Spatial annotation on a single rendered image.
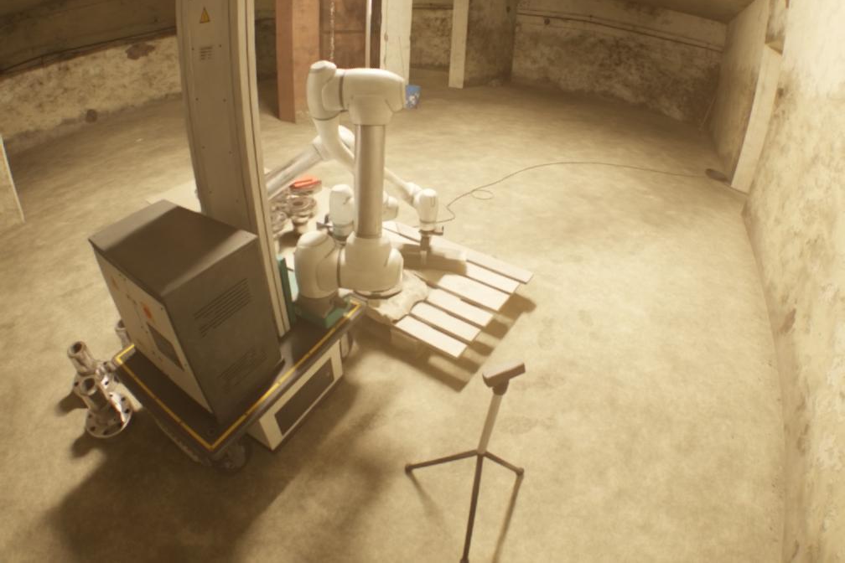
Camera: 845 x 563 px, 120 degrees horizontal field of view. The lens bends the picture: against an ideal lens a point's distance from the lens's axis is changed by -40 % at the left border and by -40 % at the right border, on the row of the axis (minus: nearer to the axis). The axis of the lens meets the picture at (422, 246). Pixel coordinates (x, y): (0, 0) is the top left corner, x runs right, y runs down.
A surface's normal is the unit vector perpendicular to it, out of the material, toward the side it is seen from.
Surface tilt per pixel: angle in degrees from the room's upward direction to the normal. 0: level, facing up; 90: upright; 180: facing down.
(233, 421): 0
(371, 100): 86
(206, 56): 90
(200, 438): 0
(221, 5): 90
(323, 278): 91
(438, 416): 0
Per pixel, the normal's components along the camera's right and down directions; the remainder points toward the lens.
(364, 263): -0.05, 0.30
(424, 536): 0.04, -0.86
